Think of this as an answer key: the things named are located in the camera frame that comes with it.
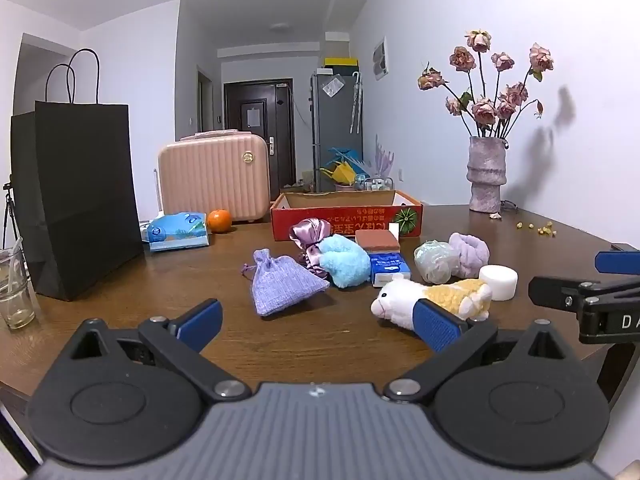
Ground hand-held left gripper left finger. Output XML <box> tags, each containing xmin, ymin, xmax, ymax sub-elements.
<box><xmin>62</xmin><ymin>298</ymin><xmax>251</xmax><ymax>403</ymax></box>

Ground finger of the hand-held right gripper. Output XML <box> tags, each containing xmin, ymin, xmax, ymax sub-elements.
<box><xmin>595</xmin><ymin>243</ymin><xmax>640</xmax><ymax>276</ymax></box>
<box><xmin>528</xmin><ymin>275</ymin><xmax>640</xmax><ymax>313</ymax></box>

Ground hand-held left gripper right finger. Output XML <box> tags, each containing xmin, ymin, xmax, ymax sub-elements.
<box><xmin>382</xmin><ymin>298</ymin><xmax>571</xmax><ymax>403</ymax></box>

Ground white sheep plush toy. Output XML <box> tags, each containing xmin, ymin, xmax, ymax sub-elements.
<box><xmin>370</xmin><ymin>277</ymin><xmax>493</xmax><ymax>332</ymax></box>

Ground white round sponge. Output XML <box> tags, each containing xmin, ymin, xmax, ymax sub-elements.
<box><xmin>479</xmin><ymin>264</ymin><xmax>519</xmax><ymax>302</ymax></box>

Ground pale green mesh bath ball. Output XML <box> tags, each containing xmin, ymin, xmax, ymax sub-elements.
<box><xmin>414</xmin><ymin>240</ymin><xmax>461</xmax><ymax>285</ymax></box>

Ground blue tissue packet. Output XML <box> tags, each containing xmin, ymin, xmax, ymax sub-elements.
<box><xmin>369</xmin><ymin>251</ymin><xmax>412</xmax><ymax>288</ymax></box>

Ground purple fluffy headband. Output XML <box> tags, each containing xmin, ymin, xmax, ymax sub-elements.
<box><xmin>448</xmin><ymin>232</ymin><xmax>491</xmax><ymax>279</ymax></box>

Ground lavender drawstring pouch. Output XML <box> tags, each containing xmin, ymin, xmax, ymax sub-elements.
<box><xmin>241</xmin><ymin>249</ymin><xmax>331</xmax><ymax>317</ymax></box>

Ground pink layered sponge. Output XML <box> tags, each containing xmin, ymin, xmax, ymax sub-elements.
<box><xmin>355</xmin><ymin>229</ymin><xmax>402</xmax><ymax>254</ymax></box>

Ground light blue fluffy scrunchie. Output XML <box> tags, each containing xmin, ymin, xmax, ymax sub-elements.
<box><xmin>318</xmin><ymin>234</ymin><xmax>372</xmax><ymax>289</ymax></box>

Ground red cardboard box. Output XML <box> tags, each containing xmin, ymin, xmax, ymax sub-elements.
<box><xmin>270</xmin><ymin>190</ymin><xmax>424</xmax><ymax>242</ymax></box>

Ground purple satin scrunchie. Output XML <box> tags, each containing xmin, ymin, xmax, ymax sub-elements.
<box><xmin>289</xmin><ymin>218</ymin><xmax>333</xmax><ymax>281</ymax></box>

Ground scattered yellow flower buds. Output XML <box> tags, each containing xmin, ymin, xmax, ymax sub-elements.
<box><xmin>515</xmin><ymin>220</ymin><xmax>557</xmax><ymax>237</ymax></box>

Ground blue tissue pack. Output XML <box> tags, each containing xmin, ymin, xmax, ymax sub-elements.
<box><xmin>146</xmin><ymin>211</ymin><xmax>211</xmax><ymax>252</ymax></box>

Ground orange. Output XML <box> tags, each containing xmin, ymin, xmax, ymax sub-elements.
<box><xmin>207</xmin><ymin>208</ymin><xmax>233</xmax><ymax>234</ymax></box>

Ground pink textured vase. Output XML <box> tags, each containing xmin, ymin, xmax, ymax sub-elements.
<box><xmin>466</xmin><ymin>135</ymin><xmax>509</xmax><ymax>213</ymax></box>

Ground pink ribbed suitcase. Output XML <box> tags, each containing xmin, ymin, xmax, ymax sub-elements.
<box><xmin>158</xmin><ymin>130</ymin><xmax>271</xmax><ymax>223</ymax></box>

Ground purple feather decoration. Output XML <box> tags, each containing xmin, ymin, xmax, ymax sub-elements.
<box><xmin>375</xmin><ymin>135</ymin><xmax>396</xmax><ymax>181</ymax></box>

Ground black paper bag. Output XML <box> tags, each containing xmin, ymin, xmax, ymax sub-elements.
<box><xmin>10</xmin><ymin>49</ymin><xmax>146</xmax><ymax>302</ymax></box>

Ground blue and yellow plastic toy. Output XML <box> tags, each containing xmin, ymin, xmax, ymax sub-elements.
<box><xmin>320</xmin><ymin>147</ymin><xmax>363</xmax><ymax>186</ymax></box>

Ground clear glass cup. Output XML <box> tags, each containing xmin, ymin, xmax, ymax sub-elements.
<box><xmin>0</xmin><ymin>247</ymin><xmax>37</xmax><ymax>331</ymax></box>

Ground white straw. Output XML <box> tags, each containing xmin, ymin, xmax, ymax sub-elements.
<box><xmin>6</xmin><ymin>236</ymin><xmax>24</xmax><ymax>293</ymax></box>

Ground bunch of dried roses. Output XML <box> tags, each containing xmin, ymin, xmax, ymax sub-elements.
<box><xmin>418</xmin><ymin>29</ymin><xmax>555</xmax><ymax>140</ymax></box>

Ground dark brown entrance door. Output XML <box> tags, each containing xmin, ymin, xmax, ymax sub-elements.
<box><xmin>223</xmin><ymin>79</ymin><xmax>293</xmax><ymax>196</ymax></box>

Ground black tripod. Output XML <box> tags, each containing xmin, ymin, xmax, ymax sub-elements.
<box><xmin>2</xmin><ymin>175</ymin><xmax>23</xmax><ymax>261</ymax></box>

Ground grey refrigerator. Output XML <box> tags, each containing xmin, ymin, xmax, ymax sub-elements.
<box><xmin>311</xmin><ymin>71</ymin><xmax>364</xmax><ymax>193</ymax></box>

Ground clear folded umbrella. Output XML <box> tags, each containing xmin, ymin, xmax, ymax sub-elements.
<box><xmin>350</xmin><ymin>71</ymin><xmax>363</xmax><ymax>135</ymax></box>

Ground wire cart with bottles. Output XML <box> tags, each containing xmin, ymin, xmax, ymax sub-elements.
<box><xmin>357</xmin><ymin>175</ymin><xmax>396</xmax><ymax>193</ymax></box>

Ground side door frame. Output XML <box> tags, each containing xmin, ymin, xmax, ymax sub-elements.
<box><xmin>197</xmin><ymin>67</ymin><xmax>216</xmax><ymax>133</ymax></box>

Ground white wall electrical panel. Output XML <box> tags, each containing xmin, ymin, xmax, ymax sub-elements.
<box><xmin>372</xmin><ymin>36</ymin><xmax>388</xmax><ymax>81</ymax></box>

